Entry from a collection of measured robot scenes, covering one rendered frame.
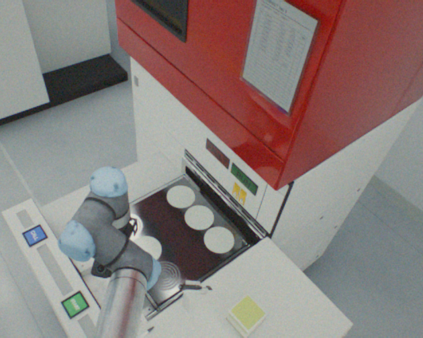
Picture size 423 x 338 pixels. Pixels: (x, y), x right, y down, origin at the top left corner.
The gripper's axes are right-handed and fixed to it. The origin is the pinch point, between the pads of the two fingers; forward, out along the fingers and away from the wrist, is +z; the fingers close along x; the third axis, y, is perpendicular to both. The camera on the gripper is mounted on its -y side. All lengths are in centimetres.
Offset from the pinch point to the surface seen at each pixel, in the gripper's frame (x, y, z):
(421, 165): -130, 143, 64
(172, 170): 1, 54, 20
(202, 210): -16.4, 32.9, 12.0
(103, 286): 5.0, -1.8, 13.8
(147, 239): -2.4, 16.1, 11.9
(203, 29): -9, 42, -50
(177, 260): -13.9, 11.9, 11.9
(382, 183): -120, 149, 94
